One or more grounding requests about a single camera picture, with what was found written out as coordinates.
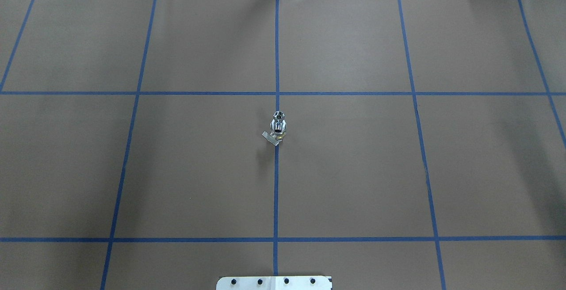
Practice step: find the brass PPR ball valve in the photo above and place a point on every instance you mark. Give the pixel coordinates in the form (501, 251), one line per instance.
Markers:
(278, 130)

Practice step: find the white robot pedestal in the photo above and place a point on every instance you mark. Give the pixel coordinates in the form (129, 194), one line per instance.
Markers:
(297, 282)

